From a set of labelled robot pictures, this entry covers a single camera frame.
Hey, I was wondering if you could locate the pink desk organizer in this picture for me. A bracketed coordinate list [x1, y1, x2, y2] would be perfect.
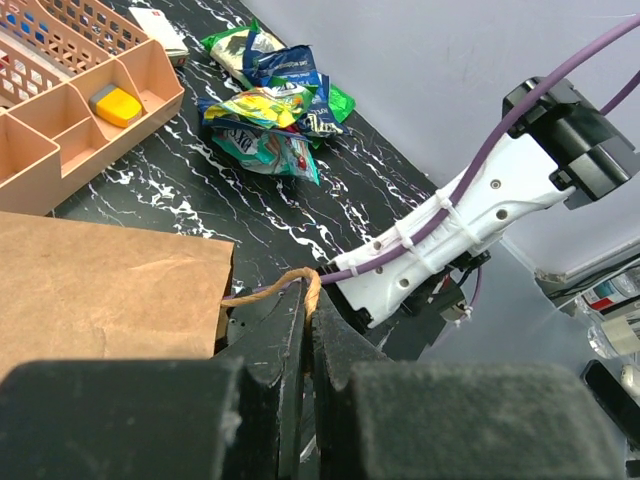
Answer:
[1, 1, 184, 215]

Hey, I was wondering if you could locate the white small box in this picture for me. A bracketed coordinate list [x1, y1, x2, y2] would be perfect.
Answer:
[127, 7, 189, 67]

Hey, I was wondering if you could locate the blue snack pouch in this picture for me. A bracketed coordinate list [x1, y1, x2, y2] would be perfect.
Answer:
[242, 31, 308, 86]

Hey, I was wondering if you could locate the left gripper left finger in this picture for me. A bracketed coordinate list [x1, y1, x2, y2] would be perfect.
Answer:
[1, 282, 306, 479]

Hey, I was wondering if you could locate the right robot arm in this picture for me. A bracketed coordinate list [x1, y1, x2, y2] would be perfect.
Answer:
[222, 77, 639, 330]

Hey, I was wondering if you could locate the yellow green snack pack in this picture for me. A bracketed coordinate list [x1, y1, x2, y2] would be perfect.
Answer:
[219, 82, 318, 129]

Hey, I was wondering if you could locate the dark blue vinegar chips bag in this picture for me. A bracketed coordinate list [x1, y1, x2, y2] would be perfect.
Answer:
[243, 45, 356, 143]

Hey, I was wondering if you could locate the green Chuba chips bag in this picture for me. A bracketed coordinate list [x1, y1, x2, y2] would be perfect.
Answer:
[200, 26, 356, 122]

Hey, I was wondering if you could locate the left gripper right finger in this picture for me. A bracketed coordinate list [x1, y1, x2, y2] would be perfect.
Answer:
[310, 294, 625, 479]

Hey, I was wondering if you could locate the brown paper bag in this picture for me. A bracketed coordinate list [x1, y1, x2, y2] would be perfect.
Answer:
[0, 210, 324, 381]

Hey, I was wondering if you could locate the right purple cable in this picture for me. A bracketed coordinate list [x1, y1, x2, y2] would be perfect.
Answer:
[222, 17, 640, 351]

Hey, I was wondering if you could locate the yellow sticky tape dispenser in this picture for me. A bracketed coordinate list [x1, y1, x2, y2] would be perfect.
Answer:
[88, 84, 142, 128]

